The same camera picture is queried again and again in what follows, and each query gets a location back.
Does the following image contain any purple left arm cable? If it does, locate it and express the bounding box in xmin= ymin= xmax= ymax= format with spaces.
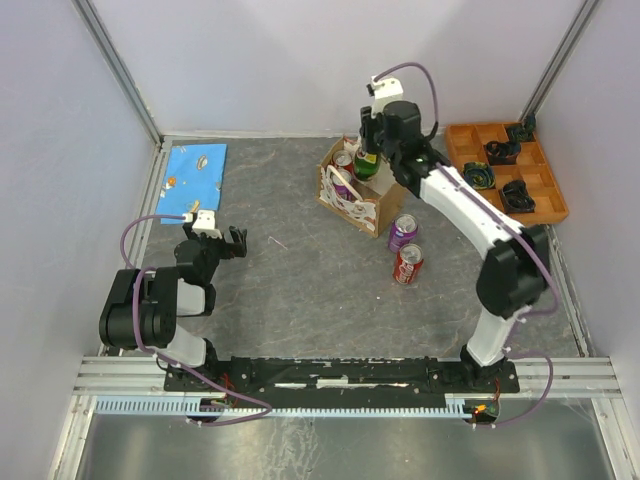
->
xmin=121 ymin=213 xmax=274 ymax=428

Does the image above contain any red Coke can front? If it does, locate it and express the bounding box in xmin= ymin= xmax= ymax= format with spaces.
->
xmin=393 ymin=243 xmax=424 ymax=285

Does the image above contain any green glass Perrier bottle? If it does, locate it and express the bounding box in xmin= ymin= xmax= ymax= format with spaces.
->
xmin=353 ymin=148 xmax=380 ymax=182

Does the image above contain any orange wooden divided tray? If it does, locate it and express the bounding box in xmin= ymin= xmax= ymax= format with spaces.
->
xmin=445 ymin=123 xmax=569 ymax=226

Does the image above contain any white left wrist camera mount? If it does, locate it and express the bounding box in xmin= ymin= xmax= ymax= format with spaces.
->
xmin=192 ymin=209 xmax=222 ymax=238

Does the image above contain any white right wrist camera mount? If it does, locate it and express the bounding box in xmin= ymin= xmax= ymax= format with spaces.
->
xmin=367 ymin=77 xmax=404 ymax=117

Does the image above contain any blue patterned cloth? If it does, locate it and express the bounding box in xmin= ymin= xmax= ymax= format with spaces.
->
xmin=155 ymin=143 xmax=227 ymax=225

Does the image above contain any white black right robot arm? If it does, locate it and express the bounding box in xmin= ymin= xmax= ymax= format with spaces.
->
xmin=360 ymin=100 xmax=552 ymax=391

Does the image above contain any red Coke can back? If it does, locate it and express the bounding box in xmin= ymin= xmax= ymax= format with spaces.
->
xmin=331 ymin=150 xmax=353 ymax=173

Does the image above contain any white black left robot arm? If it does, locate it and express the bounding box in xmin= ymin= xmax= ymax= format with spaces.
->
xmin=99 ymin=226 xmax=247 ymax=390

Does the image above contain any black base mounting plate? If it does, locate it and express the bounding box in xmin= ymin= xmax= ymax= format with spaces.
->
xmin=163 ymin=354 xmax=521 ymax=407

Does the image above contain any black rolled tie front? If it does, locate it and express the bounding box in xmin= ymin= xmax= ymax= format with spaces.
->
xmin=500 ymin=180 xmax=536 ymax=213

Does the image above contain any burlap canvas tote bag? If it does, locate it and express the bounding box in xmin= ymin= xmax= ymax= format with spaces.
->
xmin=315 ymin=136 xmax=406 ymax=238

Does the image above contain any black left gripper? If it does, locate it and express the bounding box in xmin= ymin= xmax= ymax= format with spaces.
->
xmin=183 ymin=222 xmax=246 ymax=283

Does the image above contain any aluminium frame rail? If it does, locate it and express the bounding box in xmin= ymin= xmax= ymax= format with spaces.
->
xmin=72 ymin=356 xmax=222 ymax=399

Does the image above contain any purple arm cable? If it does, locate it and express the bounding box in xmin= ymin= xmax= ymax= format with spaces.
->
xmin=374 ymin=62 xmax=559 ymax=430
xmin=121 ymin=213 xmax=274 ymax=428

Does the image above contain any dark rolled tie corner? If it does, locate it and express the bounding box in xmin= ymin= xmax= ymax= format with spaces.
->
xmin=505 ymin=113 xmax=537 ymax=143

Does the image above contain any red coke can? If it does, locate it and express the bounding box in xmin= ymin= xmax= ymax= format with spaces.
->
xmin=393 ymin=243 xmax=424 ymax=285
xmin=331 ymin=150 xmax=353 ymax=173

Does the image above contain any black rolled belt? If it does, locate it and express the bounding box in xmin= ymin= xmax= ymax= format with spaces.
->
xmin=484 ymin=141 xmax=521 ymax=165

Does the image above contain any blue yellow rolled tie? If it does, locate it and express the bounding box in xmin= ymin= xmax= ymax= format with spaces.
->
xmin=462 ymin=162 xmax=496 ymax=191

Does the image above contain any purple Fanta can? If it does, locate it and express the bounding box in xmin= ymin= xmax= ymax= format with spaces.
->
xmin=388 ymin=214 xmax=419 ymax=253
xmin=331 ymin=169 xmax=353 ymax=201

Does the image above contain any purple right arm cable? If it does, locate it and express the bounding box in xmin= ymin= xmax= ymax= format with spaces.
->
xmin=374 ymin=62 xmax=559 ymax=430

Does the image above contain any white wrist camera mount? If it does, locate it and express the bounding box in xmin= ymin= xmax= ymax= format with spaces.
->
xmin=367 ymin=77 xmax=404 ymax=117
xmin=192 ymin=209 xmax=222 ymax=238

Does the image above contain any light blue slotted cable duct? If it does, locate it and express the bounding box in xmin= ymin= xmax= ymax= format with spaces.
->
xmin=94 ymin=394 xmax=474 ymax=417

